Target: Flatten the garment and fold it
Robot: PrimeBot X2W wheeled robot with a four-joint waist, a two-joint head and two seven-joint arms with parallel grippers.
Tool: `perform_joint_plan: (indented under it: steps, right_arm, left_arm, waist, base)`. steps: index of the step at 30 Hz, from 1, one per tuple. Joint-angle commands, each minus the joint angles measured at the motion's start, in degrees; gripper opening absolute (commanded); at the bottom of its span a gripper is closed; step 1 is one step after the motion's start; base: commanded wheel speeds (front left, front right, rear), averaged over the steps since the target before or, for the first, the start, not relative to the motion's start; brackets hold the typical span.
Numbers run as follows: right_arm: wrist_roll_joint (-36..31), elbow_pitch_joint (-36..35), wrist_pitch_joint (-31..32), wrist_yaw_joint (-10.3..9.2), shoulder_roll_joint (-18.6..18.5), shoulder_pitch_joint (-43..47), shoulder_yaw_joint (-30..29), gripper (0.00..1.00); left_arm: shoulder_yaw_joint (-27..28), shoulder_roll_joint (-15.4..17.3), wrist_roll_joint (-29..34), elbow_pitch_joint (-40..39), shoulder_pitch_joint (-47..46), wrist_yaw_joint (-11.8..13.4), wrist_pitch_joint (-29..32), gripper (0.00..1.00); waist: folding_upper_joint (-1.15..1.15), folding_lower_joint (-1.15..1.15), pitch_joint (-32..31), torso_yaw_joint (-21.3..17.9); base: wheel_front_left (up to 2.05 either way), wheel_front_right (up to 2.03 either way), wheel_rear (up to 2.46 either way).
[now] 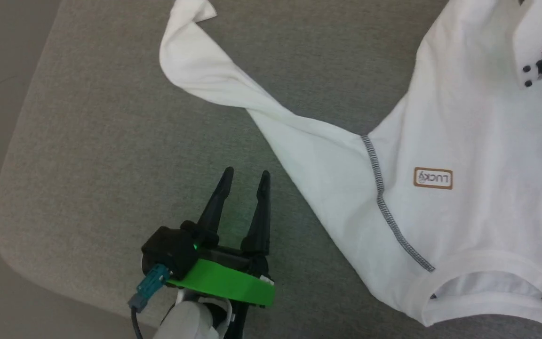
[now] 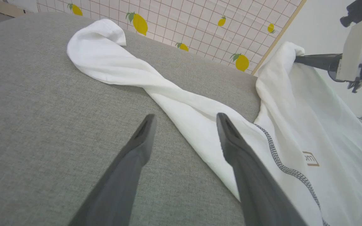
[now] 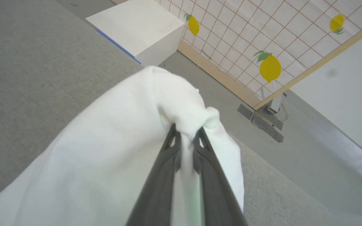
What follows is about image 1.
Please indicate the white long-sleeve shirt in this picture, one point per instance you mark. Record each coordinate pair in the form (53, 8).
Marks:
(464, 141)

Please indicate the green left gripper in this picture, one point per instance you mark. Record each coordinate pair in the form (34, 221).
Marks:
(224, 282)

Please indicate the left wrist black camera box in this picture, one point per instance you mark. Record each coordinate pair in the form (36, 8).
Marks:
(170, 252)

